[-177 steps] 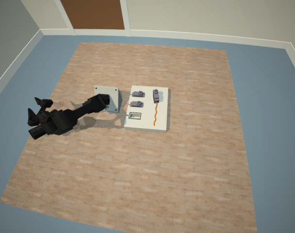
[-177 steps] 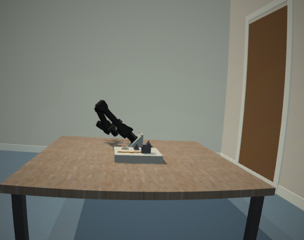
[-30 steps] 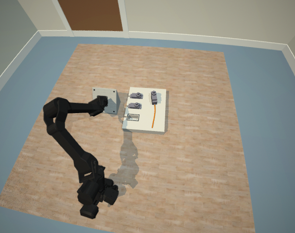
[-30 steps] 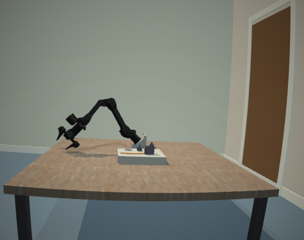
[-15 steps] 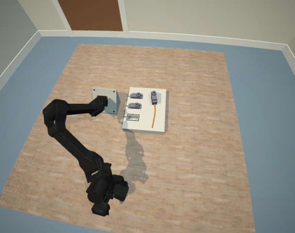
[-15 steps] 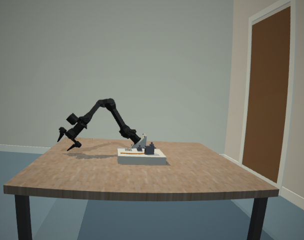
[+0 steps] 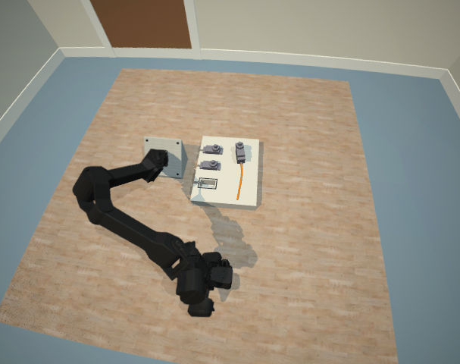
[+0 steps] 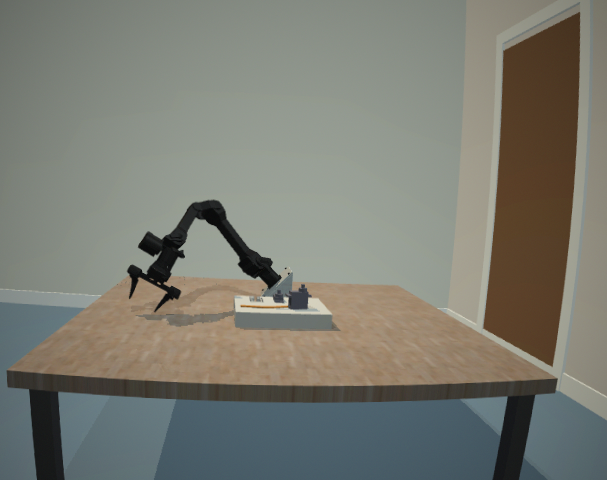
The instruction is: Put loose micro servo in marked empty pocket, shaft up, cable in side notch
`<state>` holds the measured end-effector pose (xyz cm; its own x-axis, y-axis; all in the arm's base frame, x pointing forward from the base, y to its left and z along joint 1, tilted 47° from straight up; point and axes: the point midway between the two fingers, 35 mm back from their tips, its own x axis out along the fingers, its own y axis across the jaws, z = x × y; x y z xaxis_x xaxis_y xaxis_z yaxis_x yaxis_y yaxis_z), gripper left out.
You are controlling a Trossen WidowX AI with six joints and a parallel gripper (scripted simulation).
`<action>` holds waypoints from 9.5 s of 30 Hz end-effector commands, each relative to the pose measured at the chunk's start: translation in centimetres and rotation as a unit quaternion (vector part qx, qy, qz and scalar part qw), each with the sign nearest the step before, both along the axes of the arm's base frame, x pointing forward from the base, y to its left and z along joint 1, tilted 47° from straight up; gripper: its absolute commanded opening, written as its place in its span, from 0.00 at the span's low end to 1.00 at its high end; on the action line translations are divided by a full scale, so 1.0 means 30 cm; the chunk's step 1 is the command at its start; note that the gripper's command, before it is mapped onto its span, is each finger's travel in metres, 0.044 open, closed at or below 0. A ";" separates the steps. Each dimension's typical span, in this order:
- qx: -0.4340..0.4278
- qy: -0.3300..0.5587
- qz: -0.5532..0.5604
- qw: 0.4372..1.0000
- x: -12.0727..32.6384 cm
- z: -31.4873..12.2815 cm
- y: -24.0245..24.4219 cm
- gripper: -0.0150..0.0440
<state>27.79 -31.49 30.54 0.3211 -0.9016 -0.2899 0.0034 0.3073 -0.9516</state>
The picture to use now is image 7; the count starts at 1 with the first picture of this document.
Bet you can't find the cream flat panel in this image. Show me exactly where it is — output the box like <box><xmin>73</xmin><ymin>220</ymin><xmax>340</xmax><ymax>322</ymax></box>
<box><xmin>190</xmin><ymin>136</ymin><xmax>259</xmax><ymax>211</ymax></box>

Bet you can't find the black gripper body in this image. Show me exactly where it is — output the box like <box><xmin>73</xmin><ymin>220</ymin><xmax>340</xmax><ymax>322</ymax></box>
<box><xmin>188</xmin><ymin>252</ymin><xmax>222</xmax><ymax>317</ymax></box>

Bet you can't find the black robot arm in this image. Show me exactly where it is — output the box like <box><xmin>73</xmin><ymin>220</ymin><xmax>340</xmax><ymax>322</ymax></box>
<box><xmin>73</xmin><ymin>149</ymin><xmax>233</xmax><ymax>305</ymax></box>

